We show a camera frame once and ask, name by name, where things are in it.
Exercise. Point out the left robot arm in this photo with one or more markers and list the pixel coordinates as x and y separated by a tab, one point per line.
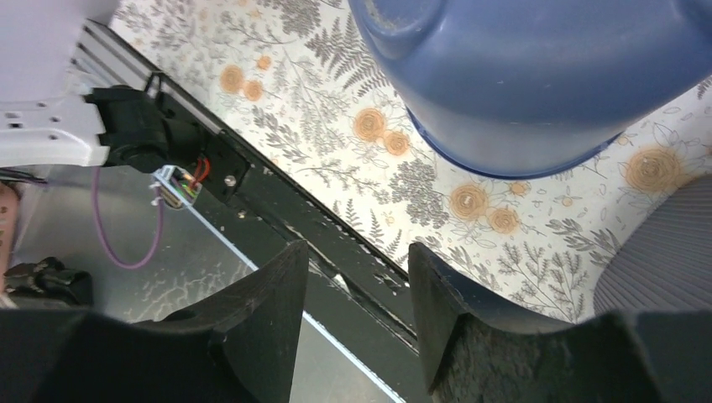
115	126

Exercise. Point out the blue bucket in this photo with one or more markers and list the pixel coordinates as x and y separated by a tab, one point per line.
522	89

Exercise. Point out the floral table mat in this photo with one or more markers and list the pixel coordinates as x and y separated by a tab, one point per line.
293	77

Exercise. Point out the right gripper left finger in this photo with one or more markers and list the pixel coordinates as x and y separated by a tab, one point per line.
237	345

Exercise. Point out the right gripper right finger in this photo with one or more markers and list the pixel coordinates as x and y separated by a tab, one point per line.
477	346

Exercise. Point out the grey waste bin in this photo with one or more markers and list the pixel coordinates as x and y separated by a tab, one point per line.
665	265

